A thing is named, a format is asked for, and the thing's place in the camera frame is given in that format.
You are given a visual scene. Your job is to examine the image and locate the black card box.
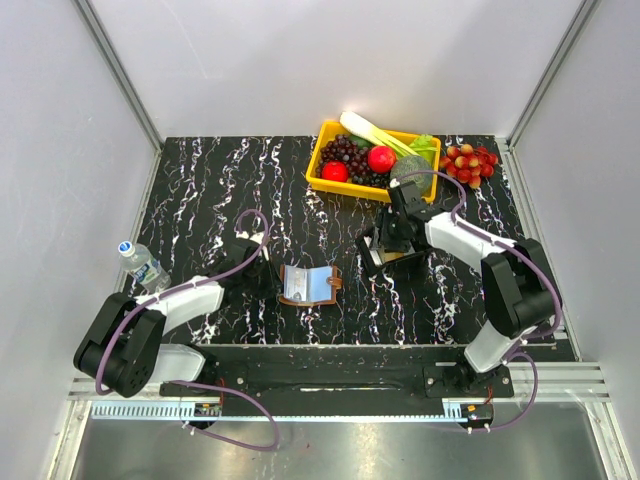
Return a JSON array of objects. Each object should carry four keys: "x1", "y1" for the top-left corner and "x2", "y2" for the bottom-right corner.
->
[{"x1": 355, "y1": 227, "x2": 427, "y2": 277}]

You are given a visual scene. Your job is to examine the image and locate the brown leather card holder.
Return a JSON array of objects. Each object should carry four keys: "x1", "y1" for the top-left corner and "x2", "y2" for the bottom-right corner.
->
[{"x1": 278, "y1": 265, "x2": 343, "y2": 307}]

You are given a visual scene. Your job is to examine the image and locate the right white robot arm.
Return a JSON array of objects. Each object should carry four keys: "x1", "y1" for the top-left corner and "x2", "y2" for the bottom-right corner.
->
[{"x1": 361, "y1": 180, "x2": 562, "y2": 396}]

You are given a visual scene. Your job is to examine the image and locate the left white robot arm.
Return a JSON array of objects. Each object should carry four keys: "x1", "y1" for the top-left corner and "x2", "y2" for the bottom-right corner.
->
[{"x1": 73, "y1": 234, "x2": 280, "y2": 398}]

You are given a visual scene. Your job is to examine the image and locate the green netted melon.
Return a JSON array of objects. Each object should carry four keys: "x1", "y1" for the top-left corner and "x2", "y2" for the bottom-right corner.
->
[{"x1": 390, "y1": 155, "x2": 433, "y2": 196}]

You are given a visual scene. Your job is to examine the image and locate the red apple back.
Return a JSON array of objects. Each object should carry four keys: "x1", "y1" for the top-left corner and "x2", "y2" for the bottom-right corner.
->
[{"x1": 367, "y1": 146, "x2": 397, "y2": 174}]

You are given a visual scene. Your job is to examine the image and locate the red apple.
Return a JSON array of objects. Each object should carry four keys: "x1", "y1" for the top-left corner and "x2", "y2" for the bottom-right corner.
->
[
  {"x1": 321, "y1": 161, "x2": 349, "y2": 183},
  {"x1": 367, "y1": 146, "x2": 397, "y2": 174}
]

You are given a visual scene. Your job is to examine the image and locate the red apple front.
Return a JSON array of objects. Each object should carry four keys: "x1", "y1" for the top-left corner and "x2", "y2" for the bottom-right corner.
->
[{"x1": 321, "y1": 161, "x2": 349, "y2": 183}]

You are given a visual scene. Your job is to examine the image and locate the red cherry cluster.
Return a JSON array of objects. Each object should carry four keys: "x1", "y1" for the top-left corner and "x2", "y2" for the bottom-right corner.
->
[{"x1": 440, "y1": 143, "x2": 499, "y2": 190}]

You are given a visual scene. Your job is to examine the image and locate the green cucumber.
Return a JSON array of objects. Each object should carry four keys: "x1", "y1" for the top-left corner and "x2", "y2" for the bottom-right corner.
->
[{"x1": 349, "y1": 135, "x2": 373, "y2": 148}]

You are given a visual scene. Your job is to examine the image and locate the dark purple grape bunch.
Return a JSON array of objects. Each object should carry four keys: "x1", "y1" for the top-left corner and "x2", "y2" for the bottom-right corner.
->
[{"x1": 314, "y1": 134, "x2": 390, "y2": 188}]

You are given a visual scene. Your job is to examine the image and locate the white green leek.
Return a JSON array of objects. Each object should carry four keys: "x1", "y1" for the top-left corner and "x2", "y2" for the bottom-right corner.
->
[{"x1": 339, "y1": 111, "x2": 416, "y2": 158}]

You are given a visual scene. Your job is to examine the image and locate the clear plastic water bottle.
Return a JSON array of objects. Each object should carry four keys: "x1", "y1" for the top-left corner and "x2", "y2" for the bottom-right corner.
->
[{"x1": 118, "y1": 240, "x2": 171, "y2": 294}]

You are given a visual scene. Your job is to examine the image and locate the yellow plastic basket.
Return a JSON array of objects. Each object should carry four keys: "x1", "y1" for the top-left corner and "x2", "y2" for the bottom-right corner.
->
[{"x1": 305, "y1": 121, "x2": 442, "y2": 203}]

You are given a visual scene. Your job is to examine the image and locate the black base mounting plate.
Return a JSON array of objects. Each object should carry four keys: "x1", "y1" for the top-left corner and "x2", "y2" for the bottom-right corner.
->
[{"x1": 159, "y1": 343, "x2": 516, "y2": 401}]

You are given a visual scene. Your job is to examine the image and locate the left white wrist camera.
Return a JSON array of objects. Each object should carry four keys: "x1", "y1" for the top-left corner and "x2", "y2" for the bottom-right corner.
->
[{"x1": 235, "y1": 231, "x2": 267, "y2": 253}]

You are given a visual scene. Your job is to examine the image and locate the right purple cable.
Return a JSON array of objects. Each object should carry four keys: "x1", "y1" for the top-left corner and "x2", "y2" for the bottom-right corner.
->
[{"x1": 392, "y1": 169, "x2": 565, "y2": 434}]

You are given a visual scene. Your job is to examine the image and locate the aluminium frame rail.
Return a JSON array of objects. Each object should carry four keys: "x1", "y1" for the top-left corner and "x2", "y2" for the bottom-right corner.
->
[{"x1": 68, "y1": 361, "x2": 609, "y2": 428}]

